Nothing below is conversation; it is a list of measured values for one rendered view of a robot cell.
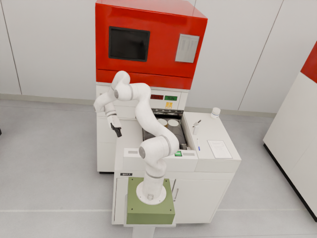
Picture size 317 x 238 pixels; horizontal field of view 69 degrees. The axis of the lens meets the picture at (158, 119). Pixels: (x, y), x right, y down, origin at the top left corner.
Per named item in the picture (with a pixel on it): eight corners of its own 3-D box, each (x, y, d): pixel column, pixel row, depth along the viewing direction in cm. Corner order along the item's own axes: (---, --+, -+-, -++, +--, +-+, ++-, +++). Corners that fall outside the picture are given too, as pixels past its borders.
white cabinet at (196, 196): (114, 176, 266) (117, 120, 219) (194, 178, 282) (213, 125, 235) (111, 231, 214) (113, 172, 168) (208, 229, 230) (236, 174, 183)
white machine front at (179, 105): (96, 116, 217) (96, 78, 194) (179, 122, 231) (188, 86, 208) (96, 118, 215) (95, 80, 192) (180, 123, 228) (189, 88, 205)
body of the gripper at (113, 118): (111, 116, 183) (116, 130, 181) (104, 116, 174) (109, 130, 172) (119, 113, 181) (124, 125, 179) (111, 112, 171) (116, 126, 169)
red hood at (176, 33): (104, 50, 248) (104, -12, 214) (176, 58, 262) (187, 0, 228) (95, 82, 188) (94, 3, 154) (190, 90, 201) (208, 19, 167)
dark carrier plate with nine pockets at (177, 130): (143, 117, 215) (143, 116, 214) (178, 119, 220) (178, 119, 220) (144, 141, 187) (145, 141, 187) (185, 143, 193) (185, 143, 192)
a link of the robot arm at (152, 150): (169, 174, 135) (177, 142, 123) (142, 184, 125) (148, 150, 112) (158, 161, 143) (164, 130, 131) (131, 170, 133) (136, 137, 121)
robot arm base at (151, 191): (164, 208, 137) (170, 186, 127) (133, 201, 137) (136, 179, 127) (167, 184, 153) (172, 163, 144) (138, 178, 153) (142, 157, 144)
